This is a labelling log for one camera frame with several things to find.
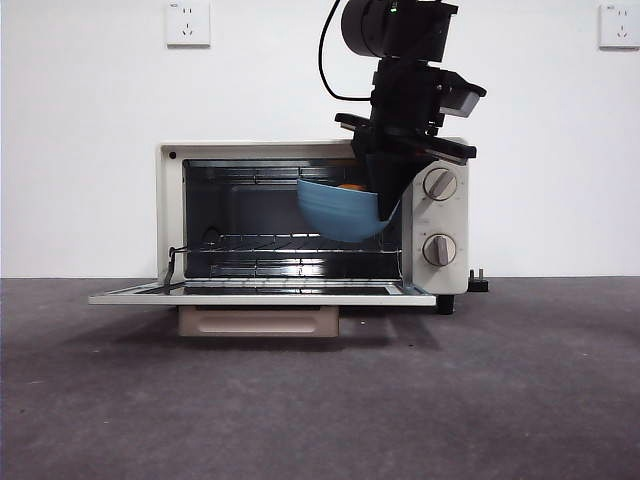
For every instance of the white Toshiba toaster oven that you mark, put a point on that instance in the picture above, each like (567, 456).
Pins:
(170, 200)

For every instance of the white wall socket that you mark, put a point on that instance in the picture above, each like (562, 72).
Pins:
(187, 25)
(620, 27)

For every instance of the beige oven knob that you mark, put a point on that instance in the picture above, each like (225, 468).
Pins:
(440, 184)
(439, 250)

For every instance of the blue ribbed bowl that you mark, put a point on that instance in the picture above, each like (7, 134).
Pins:
(335, 215)

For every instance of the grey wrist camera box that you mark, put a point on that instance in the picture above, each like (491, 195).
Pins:
(466, 102)

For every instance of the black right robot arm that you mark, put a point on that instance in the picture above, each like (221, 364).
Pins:
(375, 27)

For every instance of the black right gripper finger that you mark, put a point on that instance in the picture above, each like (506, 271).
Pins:
(361, 160)
(392, 185)

